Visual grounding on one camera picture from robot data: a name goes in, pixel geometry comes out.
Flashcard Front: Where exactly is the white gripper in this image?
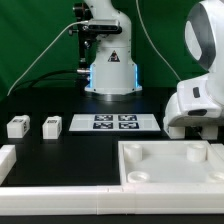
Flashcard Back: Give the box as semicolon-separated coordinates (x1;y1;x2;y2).
162;73;224;129

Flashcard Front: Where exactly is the white square tabletop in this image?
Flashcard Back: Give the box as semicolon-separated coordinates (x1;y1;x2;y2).
118;141;224;184

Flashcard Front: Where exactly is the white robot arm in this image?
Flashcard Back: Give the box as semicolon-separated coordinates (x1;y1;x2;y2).
84;0;224;129

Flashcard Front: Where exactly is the white marker plate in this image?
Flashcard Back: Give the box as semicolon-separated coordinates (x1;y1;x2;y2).
69;114;160;132

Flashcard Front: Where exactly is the white left block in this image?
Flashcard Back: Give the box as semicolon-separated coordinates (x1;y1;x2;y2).
0;145;16;185

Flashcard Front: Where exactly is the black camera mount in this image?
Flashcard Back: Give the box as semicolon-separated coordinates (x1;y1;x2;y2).
68;2;98;78

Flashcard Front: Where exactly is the white front rail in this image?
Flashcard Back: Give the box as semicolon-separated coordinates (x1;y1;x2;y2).
0;184;224;216

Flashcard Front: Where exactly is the white cable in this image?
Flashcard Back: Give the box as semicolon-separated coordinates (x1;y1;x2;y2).
6;20;89;97

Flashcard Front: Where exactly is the black cable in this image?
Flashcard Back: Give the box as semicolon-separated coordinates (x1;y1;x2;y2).
11;69;81;94

